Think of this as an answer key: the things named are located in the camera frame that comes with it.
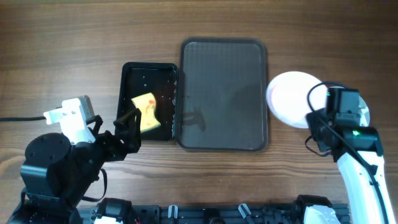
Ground white plate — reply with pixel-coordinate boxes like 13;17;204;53
266;71;327;129

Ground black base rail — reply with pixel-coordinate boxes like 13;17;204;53
78;195;351;224

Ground black plastic bin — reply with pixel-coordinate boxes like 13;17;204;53
116;62;178;141

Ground yellow green sponge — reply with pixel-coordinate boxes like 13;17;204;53
131;93;161;133

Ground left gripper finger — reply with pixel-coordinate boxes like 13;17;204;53
113;108;142;153
86;115;103;136

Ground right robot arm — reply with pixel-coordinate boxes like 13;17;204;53
306;87;396;223

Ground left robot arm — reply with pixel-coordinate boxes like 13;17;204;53
8;95;141;223

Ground light grey plate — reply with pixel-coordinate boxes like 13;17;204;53
358;96;370;127

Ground dark brown serving tray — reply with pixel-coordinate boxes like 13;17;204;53
175;37;269;152

